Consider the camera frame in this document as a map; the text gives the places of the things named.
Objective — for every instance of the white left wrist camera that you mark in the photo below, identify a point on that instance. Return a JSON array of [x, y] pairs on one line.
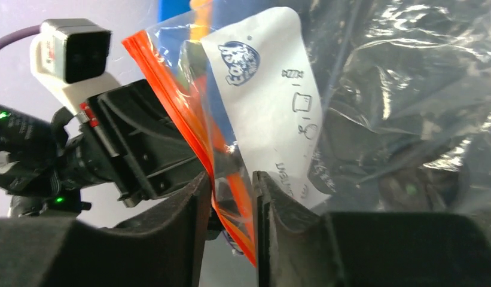
[[69, 57]]

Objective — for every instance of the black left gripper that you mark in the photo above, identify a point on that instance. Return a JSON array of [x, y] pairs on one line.
[[127, 138]]

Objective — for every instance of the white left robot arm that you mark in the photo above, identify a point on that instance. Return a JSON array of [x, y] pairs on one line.
[[31, 152]]

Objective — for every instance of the blue plastic bin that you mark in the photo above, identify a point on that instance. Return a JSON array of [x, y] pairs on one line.
[[171, 8]]

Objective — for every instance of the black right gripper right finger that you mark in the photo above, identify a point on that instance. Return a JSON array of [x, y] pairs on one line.
[[296, 247]]

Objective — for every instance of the clear red-zipper zip bag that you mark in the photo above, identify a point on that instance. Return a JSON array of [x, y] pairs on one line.
[[349, 106]]

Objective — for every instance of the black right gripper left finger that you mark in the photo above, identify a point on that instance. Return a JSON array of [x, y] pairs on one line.
[[162, 246]]

